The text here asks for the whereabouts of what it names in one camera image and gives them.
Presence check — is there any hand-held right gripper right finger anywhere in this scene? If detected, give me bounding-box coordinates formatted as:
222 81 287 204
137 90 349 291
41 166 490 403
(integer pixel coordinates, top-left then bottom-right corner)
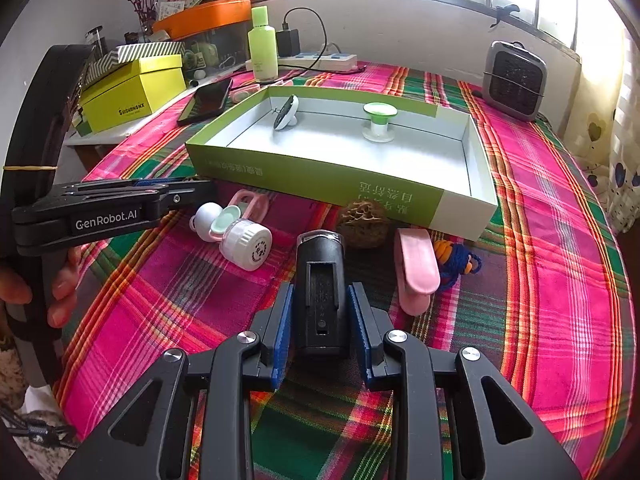
347 281 583 480

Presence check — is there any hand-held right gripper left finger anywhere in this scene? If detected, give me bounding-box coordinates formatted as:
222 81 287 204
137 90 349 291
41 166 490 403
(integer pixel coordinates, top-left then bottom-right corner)
57 282 296 480

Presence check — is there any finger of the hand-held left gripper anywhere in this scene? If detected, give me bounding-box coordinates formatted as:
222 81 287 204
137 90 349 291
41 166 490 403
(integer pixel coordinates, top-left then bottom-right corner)
132 176 201 187
62 181 217 221

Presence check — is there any black handheld device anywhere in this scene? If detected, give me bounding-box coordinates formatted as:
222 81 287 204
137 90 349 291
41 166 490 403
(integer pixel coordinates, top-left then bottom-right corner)
294 229 348 358

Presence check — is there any pink carabiner clip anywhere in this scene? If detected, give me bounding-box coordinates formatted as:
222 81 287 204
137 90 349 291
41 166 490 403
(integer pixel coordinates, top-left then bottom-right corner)
232 189 271 236

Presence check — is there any pink plastic clip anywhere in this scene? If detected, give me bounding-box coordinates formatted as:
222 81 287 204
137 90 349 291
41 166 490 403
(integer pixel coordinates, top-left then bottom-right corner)
395 228 442 316

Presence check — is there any white ribbed cylinder case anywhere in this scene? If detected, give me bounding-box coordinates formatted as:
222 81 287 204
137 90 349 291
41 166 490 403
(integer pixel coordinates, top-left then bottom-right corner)
220 220 273 272

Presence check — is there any green and white cardboard box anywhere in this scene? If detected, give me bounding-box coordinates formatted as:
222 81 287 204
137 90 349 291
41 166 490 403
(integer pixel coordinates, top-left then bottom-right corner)
185 85 499 241

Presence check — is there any person's left hand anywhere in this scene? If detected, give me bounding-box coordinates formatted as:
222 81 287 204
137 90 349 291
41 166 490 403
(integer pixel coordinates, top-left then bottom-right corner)
0 249 82 328

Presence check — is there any yellow cardboard box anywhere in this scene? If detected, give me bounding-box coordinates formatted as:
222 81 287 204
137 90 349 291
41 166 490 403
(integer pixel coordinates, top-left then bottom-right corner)
79 54 187 135

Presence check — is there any black smartphone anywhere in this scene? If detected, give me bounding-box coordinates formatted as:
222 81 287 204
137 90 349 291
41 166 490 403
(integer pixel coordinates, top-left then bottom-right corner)
176 77 234 127

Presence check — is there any brown walnut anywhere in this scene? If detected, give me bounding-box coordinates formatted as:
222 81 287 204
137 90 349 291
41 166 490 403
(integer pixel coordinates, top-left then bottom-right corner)
336 200 390 250

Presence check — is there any blue and orange yarn toy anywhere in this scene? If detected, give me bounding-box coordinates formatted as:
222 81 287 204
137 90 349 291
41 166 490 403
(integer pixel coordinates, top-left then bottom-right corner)
432 239 483 291

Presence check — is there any striped gift box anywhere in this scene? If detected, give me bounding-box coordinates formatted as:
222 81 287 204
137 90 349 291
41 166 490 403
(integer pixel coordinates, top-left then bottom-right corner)
82 40 186 86

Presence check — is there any black and white round stand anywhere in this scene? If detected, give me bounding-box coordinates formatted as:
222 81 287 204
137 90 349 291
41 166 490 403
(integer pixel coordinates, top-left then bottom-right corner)
272 95 301 132

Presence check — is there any dark glass jar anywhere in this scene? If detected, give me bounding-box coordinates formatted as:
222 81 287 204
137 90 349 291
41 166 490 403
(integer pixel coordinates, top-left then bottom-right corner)
85 25 108 58

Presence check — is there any dark glass tank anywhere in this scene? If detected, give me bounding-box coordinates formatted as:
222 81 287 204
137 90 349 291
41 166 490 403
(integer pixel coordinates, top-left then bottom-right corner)
172 22 251 73

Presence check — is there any green plastic bottle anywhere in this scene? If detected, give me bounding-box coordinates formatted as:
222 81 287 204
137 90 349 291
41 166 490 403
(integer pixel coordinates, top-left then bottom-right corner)
248 6 279 82

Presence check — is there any orange box lid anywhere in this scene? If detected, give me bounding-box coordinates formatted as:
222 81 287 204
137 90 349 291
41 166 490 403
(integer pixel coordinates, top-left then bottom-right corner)
152 0 252 41

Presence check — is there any pile of paper packets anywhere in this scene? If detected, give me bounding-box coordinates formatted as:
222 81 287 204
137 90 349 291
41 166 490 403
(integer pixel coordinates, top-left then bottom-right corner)
157 0 201 21

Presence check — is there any black charger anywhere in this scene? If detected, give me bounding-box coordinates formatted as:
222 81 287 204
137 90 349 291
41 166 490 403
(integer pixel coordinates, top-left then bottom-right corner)
276 22 301 57

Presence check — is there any plaid pink green cloth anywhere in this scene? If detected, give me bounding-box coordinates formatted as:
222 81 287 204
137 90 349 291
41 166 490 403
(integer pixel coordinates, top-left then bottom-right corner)
52 60 633 480

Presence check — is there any white power strip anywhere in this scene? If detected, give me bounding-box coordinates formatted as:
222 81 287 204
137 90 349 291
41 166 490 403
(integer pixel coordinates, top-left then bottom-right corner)
245 51 359 73

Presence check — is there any green and white spool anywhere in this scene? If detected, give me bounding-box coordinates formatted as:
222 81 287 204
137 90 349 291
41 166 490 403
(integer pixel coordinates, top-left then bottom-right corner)
361 102 398 143

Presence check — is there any grey space heater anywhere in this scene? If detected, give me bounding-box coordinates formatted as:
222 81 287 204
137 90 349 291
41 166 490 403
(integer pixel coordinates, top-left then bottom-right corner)
481 40 547 122

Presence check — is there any patterned curtain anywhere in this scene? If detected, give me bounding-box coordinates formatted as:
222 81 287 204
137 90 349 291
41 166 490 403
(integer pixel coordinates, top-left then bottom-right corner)
565 25 640 233

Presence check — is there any black cable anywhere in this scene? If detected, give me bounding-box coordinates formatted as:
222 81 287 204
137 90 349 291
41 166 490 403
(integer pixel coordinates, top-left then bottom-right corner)
280 7 331 81

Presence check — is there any black strap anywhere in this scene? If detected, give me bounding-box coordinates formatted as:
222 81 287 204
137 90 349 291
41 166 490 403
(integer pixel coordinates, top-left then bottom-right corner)
0 410 76 451

